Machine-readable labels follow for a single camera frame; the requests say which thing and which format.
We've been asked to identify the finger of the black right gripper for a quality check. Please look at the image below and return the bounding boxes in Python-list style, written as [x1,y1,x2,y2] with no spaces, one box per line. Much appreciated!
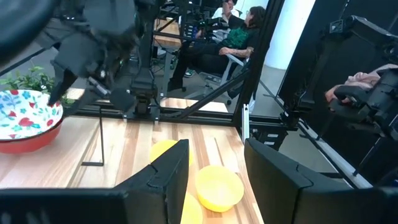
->
[47,63,79,106]

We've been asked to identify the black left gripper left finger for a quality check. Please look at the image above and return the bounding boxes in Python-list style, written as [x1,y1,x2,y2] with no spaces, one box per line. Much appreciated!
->
[113,139,190,224]

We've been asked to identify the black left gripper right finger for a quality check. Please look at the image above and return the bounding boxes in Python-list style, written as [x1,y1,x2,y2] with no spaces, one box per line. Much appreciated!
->
[244,138,354,224]

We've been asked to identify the yellow plastic bowl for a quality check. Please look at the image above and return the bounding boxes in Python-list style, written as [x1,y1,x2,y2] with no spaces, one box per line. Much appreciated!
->
[195,164,245,213]
[180,192,204,224]
[149,139,194,166]

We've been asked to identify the red floral ceramic bowl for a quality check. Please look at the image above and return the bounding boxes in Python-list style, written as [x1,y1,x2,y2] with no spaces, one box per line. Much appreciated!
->
[0,89,65,155]

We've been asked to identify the green potted plant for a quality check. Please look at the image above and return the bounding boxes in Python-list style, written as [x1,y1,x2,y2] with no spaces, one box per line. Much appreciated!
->
[0,65,75,106]

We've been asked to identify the wooden background table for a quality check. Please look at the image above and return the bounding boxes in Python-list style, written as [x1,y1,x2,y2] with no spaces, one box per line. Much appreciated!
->
[154,18,183,50]

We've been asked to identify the black office chair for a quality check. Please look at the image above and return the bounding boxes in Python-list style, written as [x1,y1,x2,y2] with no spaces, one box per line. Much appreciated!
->
[326,67,398,141]

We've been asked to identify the grey office chair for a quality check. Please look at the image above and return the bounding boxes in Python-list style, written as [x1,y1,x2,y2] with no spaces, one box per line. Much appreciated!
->
[186,54,249,105]

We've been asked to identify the person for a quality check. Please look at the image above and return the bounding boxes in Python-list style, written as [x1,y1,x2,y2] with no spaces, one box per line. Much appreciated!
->
[211,0,244,20]
[167,5,267,93]

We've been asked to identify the pink cloth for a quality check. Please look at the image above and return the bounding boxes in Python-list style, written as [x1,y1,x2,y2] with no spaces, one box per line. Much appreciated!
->
[325,63,398,103]

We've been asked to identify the silver aluminium post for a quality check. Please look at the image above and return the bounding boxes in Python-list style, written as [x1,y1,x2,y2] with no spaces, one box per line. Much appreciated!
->
[241,104,251,144]

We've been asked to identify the black aluminium frame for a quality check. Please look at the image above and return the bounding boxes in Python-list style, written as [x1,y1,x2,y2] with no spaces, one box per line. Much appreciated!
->
[63,0,301,131]

